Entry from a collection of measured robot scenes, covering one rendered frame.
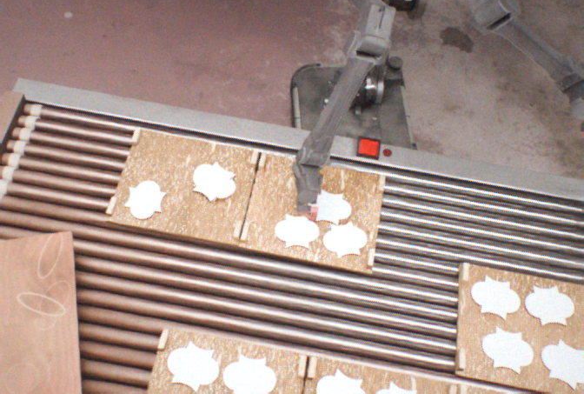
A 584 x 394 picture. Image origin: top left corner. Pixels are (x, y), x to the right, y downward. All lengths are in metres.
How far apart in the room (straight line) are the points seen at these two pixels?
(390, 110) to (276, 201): 1.27
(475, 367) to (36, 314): 1.22
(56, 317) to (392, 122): 1.89
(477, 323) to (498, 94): 1.94
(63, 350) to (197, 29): 2.34
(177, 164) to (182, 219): 0.20
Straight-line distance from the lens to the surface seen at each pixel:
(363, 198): 2.38
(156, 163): 2.42
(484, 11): 2.05
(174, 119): 2.54
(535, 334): 2.33
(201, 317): 2.20
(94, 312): 2.23
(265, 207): 2.33
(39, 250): 2.21
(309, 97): 3.46
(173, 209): 2.33
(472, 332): 2.27
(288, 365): 2.14
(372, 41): 1.96
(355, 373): 2.15
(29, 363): 2.09
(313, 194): 2.13
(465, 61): 4.10
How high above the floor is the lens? 2.97
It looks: 58 degrees down
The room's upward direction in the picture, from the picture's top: 8 degrees clockwise
